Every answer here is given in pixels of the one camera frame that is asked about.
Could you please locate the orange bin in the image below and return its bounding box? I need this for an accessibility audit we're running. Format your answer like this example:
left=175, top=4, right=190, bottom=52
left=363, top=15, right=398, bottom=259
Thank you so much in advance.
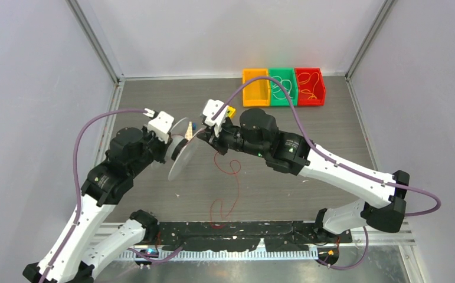
left=242, top=68, right=270, bottom=107

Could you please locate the right aluminium frame post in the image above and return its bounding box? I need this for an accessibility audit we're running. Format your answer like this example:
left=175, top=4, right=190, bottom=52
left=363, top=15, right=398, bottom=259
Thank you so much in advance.
left=345, top=0, right=398, bottom=81

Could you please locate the green bin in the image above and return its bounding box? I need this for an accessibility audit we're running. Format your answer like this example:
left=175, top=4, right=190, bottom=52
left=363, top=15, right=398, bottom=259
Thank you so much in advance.
left=269, top=68, right=299, bottom=107

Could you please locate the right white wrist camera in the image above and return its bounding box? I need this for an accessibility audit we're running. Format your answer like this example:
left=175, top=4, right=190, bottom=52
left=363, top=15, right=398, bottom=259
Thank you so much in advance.
left=201, top=99, right=228, bottom=137

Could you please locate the orange wire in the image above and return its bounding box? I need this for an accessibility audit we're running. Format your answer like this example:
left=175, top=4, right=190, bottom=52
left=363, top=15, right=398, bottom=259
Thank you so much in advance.
left=298, top=72, right=323, bottom=100

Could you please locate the left aluminium frame post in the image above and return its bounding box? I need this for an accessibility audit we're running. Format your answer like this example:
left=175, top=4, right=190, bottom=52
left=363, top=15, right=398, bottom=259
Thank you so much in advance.
left=66, top=0, right=125, bottom=85

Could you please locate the red bin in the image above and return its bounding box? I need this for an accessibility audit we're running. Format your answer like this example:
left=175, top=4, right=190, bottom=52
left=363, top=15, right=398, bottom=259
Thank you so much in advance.
left=294, top=68, right=326, bottom=107

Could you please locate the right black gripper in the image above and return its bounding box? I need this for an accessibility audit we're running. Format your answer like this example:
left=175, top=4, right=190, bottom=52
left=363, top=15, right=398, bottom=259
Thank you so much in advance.
left=197, top=117, right=267, bottom=159

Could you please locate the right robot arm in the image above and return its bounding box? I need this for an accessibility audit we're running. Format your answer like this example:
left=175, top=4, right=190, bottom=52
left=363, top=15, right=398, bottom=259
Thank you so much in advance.
left=201, top=108, right=406, bottom=242

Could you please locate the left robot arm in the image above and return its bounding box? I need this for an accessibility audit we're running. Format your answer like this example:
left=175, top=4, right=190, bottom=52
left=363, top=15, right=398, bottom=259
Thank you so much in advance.
left=22, top=127, right=171, bottom=282

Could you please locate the slotted cable duct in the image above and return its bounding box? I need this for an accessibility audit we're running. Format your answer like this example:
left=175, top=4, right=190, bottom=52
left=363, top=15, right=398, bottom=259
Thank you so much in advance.
left=117, top=249, right=322, bottom=262

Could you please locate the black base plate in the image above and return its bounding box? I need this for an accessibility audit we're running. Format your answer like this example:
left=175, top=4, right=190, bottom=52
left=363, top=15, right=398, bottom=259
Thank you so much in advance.
left=159, top=221, right=352, bottom=252

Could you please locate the white wire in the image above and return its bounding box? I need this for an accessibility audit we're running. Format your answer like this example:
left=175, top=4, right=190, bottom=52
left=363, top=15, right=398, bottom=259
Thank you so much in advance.
left=271, top=76, right=295, bottom=100

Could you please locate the yellow toy brick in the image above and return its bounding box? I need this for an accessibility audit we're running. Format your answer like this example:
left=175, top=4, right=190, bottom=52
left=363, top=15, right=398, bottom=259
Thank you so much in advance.
left=227, top=106, right=236, bottom=119

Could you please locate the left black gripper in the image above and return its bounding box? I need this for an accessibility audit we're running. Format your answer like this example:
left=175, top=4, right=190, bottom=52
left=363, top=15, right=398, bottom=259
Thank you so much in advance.
left=129, top=124, right=173, bottom=176

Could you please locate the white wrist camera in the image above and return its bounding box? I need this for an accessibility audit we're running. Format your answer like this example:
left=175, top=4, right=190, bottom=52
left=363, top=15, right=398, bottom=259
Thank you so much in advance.
left=144, top=108, right=175, bottom=144
left=201, top=99, right=228, bottom=137

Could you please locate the aluminium frame post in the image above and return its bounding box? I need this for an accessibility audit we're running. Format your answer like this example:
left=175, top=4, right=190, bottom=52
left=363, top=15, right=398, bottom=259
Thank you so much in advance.
left=345, top=0, right=398, bottom=81
left=66, top=0, right=125, bottom=85

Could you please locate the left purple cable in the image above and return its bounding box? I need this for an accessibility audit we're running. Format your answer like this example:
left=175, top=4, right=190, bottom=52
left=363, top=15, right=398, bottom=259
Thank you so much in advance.
left=37, top=108, right=150, bottom=283

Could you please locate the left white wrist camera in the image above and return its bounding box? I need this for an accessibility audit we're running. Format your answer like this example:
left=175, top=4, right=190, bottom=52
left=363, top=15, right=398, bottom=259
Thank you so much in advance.
left=144, top=108, right=175, bottom=144

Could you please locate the grey cable spool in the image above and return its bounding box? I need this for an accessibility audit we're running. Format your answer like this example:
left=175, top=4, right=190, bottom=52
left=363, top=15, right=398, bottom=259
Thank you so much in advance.
left=165, top=117, right=198, bottom=181

